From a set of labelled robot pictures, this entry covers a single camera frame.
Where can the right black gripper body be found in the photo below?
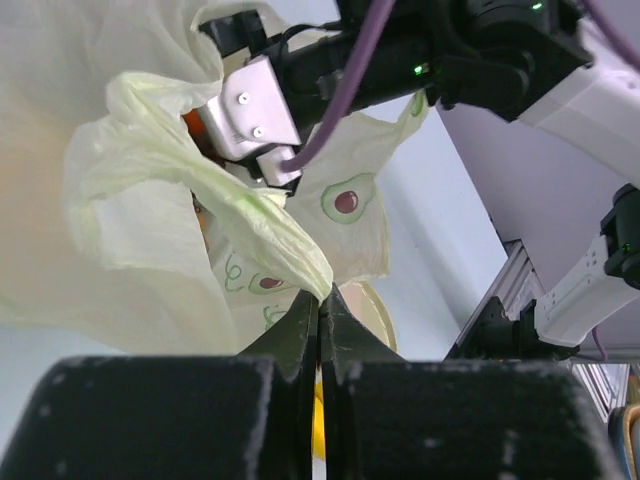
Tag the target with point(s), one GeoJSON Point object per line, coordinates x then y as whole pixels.
{"type": "Point", "coordinates": [310, 76]}

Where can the beige round plate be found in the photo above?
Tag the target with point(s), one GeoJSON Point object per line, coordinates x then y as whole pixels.
{"type": "Point", "coordinates": [366, 305]}

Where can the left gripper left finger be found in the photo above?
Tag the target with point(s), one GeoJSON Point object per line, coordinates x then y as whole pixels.
{"type": "Point", "coordinates": [292, 343]}

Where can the aluminium frame rail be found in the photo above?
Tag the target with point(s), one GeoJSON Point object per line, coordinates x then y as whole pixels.
{"type": "Point", "coordinates": [510, 295]}

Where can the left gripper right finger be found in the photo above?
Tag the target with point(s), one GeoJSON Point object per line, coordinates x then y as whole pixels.
{"type": "Point", "coordinates": [365, 406]}

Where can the orange fake persimmon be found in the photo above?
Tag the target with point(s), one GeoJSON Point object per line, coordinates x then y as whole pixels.
{"type": "Point", "coordinates": [194, 124]}

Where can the translucent plastic avocado-print bag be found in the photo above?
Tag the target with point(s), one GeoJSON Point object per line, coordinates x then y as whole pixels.
{"type": "Point", "coordinates": [112, 222]}

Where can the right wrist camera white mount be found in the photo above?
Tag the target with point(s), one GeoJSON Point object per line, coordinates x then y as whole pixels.
{"type": "Point", "coordinates": [250, 125]}

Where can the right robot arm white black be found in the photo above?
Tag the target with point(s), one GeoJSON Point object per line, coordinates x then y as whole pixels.
{"type": "Point", "coordinates": [551, 65]}

